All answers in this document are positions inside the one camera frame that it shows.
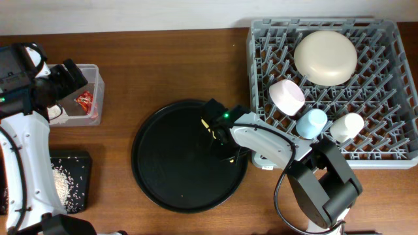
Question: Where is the black rectangular tray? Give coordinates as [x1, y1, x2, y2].
[50, 149, 92, 214]

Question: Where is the red snack wrapper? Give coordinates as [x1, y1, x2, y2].
[74, 91, 93, 114]

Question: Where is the round black tray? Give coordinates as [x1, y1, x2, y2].
[131, 100, 249, 213]

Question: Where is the black cable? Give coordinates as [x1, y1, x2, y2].
[233, 122, 346, 235]

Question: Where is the pink small bowl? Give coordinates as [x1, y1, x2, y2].
[269, 80, 305, 116]

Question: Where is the yellow plastic spoon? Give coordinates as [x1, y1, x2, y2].
[201, 119, 216, 139]

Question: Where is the clear plastic bin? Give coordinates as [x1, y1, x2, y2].
[50, 64, 105, 127]

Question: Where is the pile of rice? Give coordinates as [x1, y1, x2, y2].
[51, 157, 88, 214]

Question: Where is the white cup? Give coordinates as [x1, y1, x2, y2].
[330, 113, 364, 143]

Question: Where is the grey dishwasher rack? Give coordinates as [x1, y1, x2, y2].
[247, 18, 417, 169]

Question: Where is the beige large bowl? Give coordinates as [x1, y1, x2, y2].
[294, 31, 357, 86]

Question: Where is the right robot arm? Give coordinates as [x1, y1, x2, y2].
[201, 99, 363, 234]

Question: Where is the light blue cup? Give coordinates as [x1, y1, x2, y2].
[296, 108, 328, 140]

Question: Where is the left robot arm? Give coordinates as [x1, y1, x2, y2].
[1, 42, 96, 234]

